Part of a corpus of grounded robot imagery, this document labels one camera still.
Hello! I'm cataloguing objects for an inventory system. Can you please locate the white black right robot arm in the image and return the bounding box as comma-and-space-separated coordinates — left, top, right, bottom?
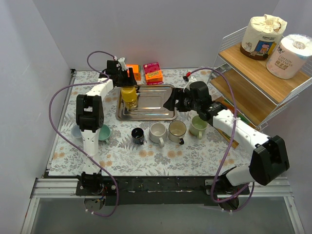
163, 81, 290, 194

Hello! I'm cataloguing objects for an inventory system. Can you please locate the sponge pack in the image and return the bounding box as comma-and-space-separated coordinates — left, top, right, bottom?
221, 98, 238, 114
237, 112, 253, 127

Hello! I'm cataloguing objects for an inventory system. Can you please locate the cartoon wrapped toilet roll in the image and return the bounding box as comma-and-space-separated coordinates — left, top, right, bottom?
240, 14, 288, 60

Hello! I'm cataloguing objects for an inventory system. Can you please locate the sage green mug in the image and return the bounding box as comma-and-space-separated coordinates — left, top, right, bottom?
98, 124, 111, 144

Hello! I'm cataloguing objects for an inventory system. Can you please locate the white speckled mug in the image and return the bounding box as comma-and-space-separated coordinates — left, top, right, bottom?
149, 123, 168, 148

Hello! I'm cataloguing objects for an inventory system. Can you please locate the small blue cup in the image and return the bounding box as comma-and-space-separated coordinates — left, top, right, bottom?
131, 128, 144, 145

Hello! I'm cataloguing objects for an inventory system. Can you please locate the sponge pack upper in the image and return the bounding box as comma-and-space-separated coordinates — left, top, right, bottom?
221, 98, 238, 114

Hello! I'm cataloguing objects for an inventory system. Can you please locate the silver metal tray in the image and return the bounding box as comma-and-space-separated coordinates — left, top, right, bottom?
116, 84, 177, 121

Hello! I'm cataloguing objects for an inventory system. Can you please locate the sponge pack lower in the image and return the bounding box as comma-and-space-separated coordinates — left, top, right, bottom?
237, 112, 253, 127

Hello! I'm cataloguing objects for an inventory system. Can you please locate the pink orange box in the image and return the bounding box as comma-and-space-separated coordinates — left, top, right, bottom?
143, 62, 163, 85

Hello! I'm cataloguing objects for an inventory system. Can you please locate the yellow mug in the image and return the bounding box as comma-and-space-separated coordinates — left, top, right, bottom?
121, 86, 137, 103

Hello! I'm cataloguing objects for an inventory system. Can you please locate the white cotton toilet roll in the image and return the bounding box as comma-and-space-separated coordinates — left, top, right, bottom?
266, 34, 312, 79

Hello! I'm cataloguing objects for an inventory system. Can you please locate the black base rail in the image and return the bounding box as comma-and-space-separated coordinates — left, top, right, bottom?
75, 174, 254, 208

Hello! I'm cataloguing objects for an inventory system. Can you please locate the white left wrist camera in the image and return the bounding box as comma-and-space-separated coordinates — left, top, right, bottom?
117, 57, 127, 71

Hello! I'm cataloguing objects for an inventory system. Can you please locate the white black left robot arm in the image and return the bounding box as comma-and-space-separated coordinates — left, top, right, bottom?
76, 58, 137, 195

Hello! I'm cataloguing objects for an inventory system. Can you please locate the white wire wooden shelf rack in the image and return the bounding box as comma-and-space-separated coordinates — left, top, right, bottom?
208, 28, 312, 130

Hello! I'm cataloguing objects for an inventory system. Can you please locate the grey mug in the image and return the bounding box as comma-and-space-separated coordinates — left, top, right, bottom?
71, 125, 82, 139

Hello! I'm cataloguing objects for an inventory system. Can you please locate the floral table mat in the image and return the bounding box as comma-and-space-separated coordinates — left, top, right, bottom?
49, 71, 251, 176

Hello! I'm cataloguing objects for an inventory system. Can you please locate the cream mug black handle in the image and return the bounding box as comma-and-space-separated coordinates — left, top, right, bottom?
168, 120, 187, 145

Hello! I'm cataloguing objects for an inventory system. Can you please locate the light green mug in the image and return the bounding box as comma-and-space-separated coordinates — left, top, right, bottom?
189, 115, 208, 139

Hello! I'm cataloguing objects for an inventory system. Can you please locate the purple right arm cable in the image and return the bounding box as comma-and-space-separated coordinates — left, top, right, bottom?
187, 67, 255, 213

